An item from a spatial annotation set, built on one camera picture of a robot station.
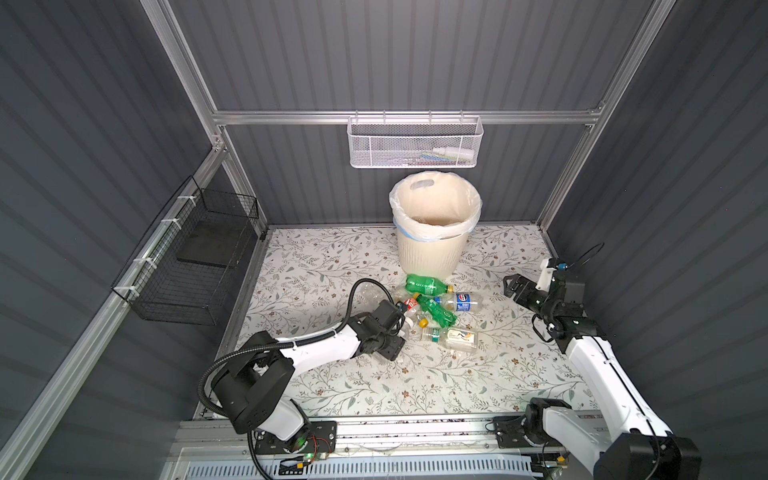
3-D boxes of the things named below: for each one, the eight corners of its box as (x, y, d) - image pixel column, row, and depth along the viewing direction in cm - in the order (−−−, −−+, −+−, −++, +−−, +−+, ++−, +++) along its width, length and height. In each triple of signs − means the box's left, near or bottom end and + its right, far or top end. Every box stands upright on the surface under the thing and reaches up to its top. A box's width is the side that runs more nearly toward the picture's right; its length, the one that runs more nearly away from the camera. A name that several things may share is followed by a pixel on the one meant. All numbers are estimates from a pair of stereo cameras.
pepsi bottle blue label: (435, 314, 97) (437, 306, 93) (434, 298, 101) (435, 290, 97) (482, 313, 97) (486, 306, 93) (479, 298, 101) (482, 290, 97)
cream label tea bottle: (441, 351, 90) (444, 343, 85) (439, 336, 93) (442, 327, 88) (474, 351, 90) (479, 343, 85) (471, 336, 93) (475, 327, 88)
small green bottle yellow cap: (412, 301, 98) (412, 295, 95) (419, 293, 99) (420, 287, 97) (449, 331, 91) (451, 326, 88) (457, 322, 93) (459, 317, 90)
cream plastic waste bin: (391, 288, 104) (390, 228, 81) (391, 233, 121) (390, 171, 98) (468, 287, 104) (489, 228, 81) (457, 233, 121) (472, 171, 98)
